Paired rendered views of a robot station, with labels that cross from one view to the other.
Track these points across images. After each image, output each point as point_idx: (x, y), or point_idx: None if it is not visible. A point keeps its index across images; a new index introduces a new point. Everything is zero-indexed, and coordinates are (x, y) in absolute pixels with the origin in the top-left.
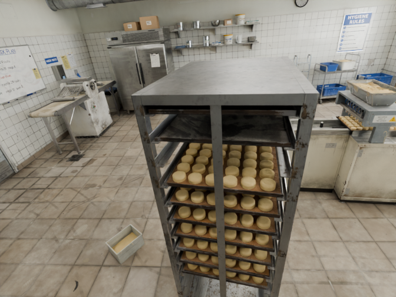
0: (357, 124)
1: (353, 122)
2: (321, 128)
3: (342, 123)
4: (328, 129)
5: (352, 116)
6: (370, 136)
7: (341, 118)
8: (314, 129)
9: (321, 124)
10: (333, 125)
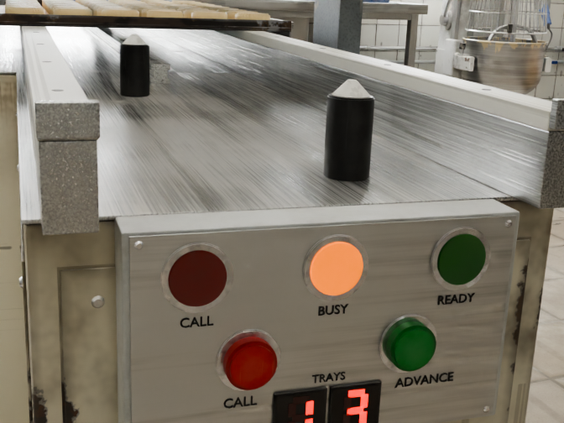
0: (189, 9)
1: (146, 8)
2: (310, 47)
3: (146, 26)
4: (304, 42)
5: (29, 3)
6: (347, 23)
7: (43, 13)
8: (349, 54)
9: (148, 55)
10: (77, 78)
